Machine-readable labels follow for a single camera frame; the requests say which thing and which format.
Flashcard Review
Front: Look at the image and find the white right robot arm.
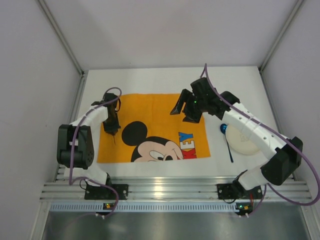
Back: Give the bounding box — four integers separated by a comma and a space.
170, 77, 303, 192

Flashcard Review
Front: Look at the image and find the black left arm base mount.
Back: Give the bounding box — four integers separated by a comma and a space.
84, 174, 129, 200

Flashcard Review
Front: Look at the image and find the orange Mickey Mouse placemat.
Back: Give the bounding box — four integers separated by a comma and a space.
97, 93, 211, 164

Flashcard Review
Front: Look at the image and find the blue metal spoon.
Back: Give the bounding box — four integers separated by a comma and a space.
219, 123, 234, 163

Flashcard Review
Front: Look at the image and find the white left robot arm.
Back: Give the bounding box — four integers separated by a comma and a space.
56, 92, 121, 186

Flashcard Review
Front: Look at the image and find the perforated white cable duct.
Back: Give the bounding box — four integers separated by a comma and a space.
49, 201, 253, 213

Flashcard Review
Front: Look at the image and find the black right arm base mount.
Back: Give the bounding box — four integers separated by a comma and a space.
216, 180, 263, 203

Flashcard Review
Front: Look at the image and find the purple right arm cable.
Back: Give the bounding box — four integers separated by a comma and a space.
200, 63, 320, 216

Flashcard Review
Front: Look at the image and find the cream ceramic plate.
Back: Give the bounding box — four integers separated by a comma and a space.
225, 124, 260, 156

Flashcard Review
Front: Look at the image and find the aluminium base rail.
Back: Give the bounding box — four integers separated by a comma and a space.
40, 177, 312, 203

